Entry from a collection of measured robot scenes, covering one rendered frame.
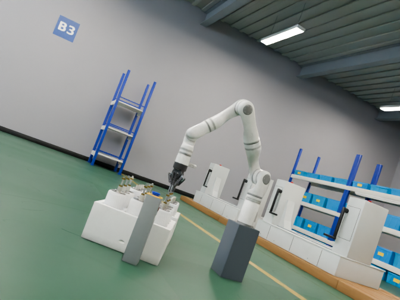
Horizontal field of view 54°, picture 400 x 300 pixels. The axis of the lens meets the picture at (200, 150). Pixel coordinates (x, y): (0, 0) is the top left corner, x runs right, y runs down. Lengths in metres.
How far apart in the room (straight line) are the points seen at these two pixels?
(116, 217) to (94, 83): 6.53
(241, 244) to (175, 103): 6.64
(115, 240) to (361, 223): 2.46
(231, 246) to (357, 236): 1.83
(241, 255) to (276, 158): 7.63
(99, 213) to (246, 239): 0.82
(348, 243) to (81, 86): 6.10
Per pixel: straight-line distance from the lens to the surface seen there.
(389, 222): 7.00
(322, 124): 10.54
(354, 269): 3.89
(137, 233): 1.78
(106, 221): 1.94
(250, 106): 2.10
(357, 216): 3.81
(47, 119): 8.22
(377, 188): 7.37
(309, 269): 3.87
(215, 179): 6.61
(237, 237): 2.20
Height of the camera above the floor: 0.45
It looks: 4 degrees up
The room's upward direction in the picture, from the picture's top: 21 degrees clockwise
